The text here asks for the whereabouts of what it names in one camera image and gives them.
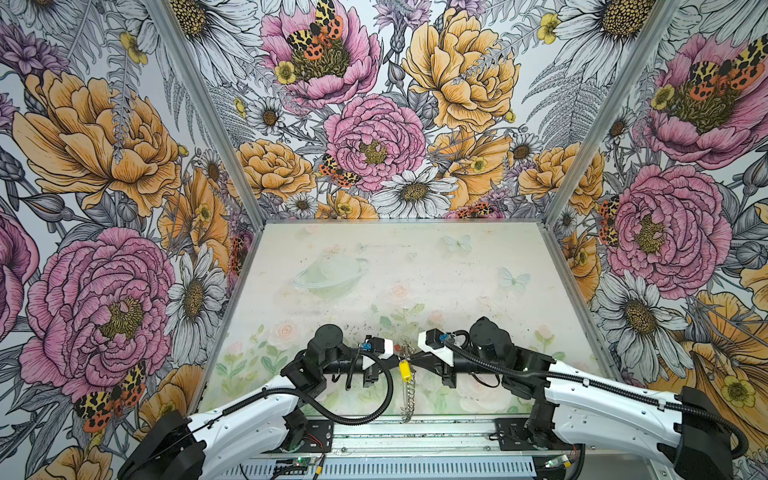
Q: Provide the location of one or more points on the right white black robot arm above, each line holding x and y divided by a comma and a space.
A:
573, 408

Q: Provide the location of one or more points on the silver metal keyring plate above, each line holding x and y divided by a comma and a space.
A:
409, 390

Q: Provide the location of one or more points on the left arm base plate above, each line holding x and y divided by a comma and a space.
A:
314, 436

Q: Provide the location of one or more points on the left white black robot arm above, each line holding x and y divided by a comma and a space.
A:
204, 445

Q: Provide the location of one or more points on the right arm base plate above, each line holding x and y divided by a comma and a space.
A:
511, 434

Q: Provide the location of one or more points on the aluminium front rail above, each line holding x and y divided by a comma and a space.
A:
424, 435

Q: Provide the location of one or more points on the yellow tagged key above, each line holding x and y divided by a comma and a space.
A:
406, 372

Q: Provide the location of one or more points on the white perforated cable duct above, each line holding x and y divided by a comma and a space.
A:
305, 466

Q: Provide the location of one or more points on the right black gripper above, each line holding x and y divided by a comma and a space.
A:
442, 366

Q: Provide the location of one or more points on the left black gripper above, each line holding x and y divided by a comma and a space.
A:
370, 374

